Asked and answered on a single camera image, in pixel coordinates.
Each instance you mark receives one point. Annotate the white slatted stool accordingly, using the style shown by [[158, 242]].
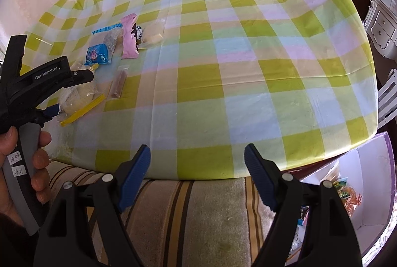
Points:
[[389, 99]]

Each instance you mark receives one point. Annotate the ornate white dressing table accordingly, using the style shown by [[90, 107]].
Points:
[[383, 28]]

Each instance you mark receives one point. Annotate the black white spotted packet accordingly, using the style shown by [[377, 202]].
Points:
[[139, 34]]

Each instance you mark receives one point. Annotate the brown bar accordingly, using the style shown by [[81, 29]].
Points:
[[118, 83]]

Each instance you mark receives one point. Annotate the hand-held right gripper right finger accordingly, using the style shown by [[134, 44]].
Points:
[[260, 180]]

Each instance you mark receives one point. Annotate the clear cookie packet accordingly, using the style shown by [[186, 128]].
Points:
[[111, 40]]

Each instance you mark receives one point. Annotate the striped beige cushion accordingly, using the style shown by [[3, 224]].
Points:
[[204, 217]]

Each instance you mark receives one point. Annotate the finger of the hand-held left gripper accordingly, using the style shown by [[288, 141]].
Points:
[[52, 111], [83, 76]]

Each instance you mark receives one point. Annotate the person's left hand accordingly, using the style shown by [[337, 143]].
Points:
[[42, 155]]

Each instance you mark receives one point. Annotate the purple and white box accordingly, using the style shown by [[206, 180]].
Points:
[[369, 170]]

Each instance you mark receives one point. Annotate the bun bag with yellow strip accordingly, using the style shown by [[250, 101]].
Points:
[[79, 96]]

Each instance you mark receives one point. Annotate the green checked tablecloth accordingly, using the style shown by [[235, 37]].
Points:
[[248, 68]]

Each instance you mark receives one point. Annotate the clear pale cake packet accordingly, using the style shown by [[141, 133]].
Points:
[[152, 35]]

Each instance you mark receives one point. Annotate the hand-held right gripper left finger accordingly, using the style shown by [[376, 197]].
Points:
[[136, 174]]

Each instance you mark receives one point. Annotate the pink snack packet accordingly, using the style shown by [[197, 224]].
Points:
[[127, 37]]

